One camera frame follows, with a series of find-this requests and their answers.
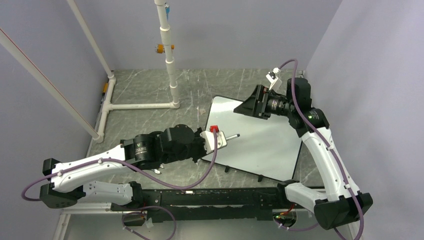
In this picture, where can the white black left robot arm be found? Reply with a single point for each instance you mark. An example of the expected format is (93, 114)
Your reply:
(70, 182)

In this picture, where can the white whiteboard black frame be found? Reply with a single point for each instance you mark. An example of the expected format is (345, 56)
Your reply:
(268, 148)

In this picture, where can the white pvc pipe frame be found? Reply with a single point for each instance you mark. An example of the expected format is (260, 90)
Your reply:
(107, 105)

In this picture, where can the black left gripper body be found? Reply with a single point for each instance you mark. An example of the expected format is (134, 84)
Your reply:
(196, 149)

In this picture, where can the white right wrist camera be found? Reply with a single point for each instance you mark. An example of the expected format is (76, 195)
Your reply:
(274, 80)

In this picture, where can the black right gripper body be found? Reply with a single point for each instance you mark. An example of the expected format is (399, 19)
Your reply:
(275, 105)

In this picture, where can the orange knob on pipe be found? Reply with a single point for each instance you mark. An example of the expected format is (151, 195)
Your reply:
(159, 49)

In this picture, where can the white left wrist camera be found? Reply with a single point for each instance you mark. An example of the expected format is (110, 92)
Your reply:
(214, 139)

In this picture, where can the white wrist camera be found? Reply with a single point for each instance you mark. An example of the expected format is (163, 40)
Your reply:
(274, 80)
(214, 139)

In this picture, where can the orange black small tool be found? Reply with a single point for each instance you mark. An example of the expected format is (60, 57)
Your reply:
(105, 89)

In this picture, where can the silver open-end wrench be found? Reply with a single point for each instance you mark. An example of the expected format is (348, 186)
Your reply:
(157, 170)

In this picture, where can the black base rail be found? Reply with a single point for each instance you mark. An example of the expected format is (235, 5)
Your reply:
(160, 205)

